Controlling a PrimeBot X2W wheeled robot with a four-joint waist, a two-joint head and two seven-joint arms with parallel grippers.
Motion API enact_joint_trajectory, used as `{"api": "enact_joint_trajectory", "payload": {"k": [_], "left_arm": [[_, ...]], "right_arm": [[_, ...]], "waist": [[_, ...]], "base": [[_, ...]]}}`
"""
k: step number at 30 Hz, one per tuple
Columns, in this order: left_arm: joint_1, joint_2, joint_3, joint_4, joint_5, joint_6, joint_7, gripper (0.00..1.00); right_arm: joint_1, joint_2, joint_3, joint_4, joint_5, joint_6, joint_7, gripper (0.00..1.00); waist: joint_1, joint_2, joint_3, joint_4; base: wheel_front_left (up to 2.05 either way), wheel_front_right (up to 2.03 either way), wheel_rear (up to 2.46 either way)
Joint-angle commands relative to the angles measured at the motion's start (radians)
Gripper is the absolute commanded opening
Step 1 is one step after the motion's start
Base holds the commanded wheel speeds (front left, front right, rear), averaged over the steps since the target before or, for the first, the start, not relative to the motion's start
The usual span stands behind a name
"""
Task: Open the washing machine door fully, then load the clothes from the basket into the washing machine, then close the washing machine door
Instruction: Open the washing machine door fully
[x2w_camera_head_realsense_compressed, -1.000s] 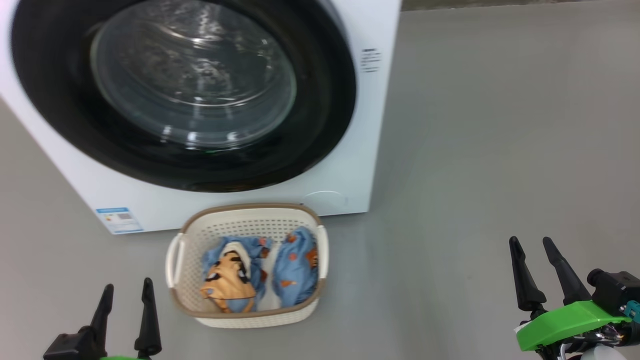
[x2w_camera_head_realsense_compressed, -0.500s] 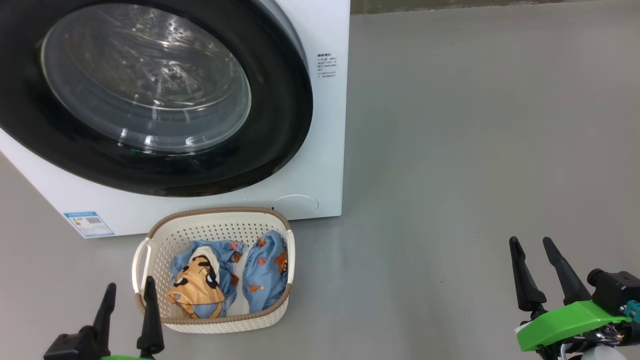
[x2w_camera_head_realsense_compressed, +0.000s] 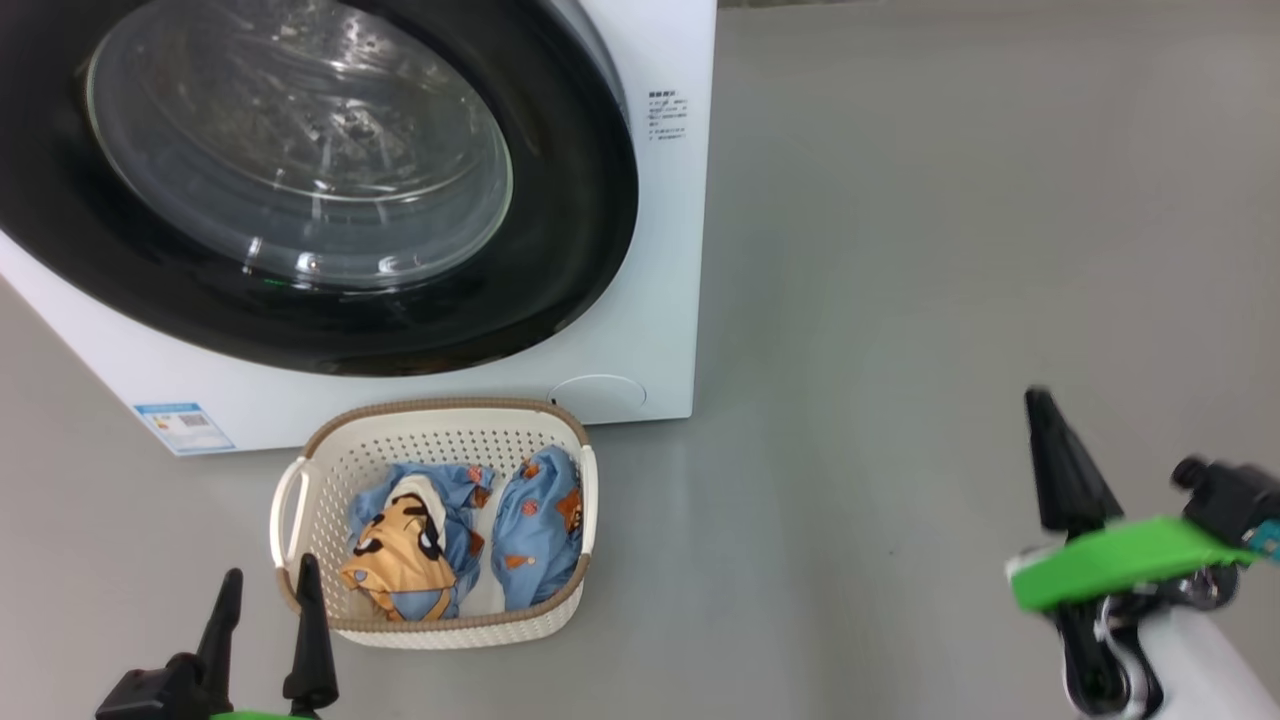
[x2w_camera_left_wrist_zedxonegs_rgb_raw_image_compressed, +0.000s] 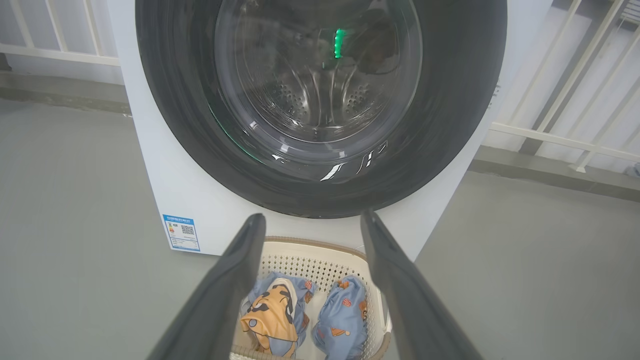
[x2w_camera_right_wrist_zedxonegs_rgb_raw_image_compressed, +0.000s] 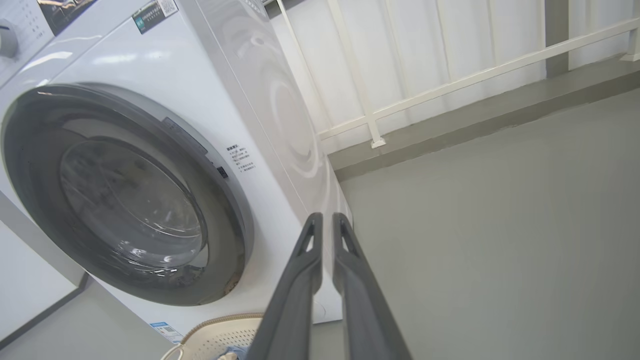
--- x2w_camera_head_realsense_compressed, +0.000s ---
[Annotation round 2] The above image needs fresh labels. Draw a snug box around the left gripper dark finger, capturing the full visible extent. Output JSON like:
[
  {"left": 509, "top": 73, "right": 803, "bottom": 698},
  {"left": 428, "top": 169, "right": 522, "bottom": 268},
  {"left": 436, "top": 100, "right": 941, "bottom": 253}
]
[
  {"left": 195, "top": 568, "right": 244, "bottom": 691},
  {"left": 283, "top": 553, "right": 339, "bottom": 716}
]

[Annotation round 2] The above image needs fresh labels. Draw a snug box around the left gripper black green body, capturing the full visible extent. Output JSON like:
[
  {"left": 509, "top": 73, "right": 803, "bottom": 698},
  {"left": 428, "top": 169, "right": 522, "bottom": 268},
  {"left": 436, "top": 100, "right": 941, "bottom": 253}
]
[{"left": 95, "top": 655, "right": 301, "bottom": 720}]

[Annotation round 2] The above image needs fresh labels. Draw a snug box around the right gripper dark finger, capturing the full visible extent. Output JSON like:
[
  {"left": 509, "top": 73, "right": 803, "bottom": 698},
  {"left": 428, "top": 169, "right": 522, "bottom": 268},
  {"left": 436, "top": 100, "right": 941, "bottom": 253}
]
[{"left": 1026, "top": 388, "right": 1123, "bottom": 536}]

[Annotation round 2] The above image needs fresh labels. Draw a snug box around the right gripper green black body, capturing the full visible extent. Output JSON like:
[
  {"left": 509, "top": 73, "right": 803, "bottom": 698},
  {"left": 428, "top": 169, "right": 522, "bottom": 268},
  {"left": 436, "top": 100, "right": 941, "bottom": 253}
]
[{"left": 1007, "top": 457, "right": 1280, "bottom": 613}]

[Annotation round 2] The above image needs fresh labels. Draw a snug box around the blue garment with tiger print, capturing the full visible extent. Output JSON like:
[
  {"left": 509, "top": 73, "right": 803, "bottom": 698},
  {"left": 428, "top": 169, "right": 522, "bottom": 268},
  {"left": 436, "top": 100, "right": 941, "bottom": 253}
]
[{"left": 340, "top": 462, "right": 498, "bottom": 623}]

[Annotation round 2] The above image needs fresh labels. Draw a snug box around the blue garment with small prints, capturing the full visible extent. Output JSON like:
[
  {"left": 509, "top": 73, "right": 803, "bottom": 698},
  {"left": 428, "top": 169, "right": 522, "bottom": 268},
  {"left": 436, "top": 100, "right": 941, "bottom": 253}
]
[{"left": 490, "top": 445, "right": 585, "bottom": 613}]

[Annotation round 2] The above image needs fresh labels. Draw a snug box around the round black glass washer door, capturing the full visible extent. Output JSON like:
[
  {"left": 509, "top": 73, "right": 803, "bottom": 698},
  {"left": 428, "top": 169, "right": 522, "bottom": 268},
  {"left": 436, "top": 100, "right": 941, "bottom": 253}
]
[{"left": 0, "top": 0, "right": 641, "bottom": 378}]

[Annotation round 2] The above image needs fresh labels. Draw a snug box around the cream perforated laundry basket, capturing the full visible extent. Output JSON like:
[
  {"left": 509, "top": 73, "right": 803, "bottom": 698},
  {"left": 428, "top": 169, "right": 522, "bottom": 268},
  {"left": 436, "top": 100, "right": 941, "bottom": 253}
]
[{"left": 268, "top": 398, "right": 599, "bottom": 651}]

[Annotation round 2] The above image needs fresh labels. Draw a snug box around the white front-load washing machine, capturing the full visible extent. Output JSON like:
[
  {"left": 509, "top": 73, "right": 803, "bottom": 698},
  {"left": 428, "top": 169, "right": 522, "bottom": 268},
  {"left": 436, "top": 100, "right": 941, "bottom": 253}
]
[{"left": 0, "top": 0, "right": 718, "bottom": 458}]

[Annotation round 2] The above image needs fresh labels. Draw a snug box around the blue energy label sticker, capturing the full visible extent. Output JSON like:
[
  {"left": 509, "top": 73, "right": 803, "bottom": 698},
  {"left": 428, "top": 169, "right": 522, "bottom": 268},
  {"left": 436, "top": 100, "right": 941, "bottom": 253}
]
[{"left": 133, "top": 402, "right": 237, "bottom": 456}]

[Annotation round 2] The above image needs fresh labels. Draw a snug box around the small black text label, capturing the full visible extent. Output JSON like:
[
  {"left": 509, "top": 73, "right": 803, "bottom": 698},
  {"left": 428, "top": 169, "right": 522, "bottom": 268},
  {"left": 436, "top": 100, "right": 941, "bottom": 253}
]
[{"left": 646, "top": 90, "right": 689, "bottom": 141}]

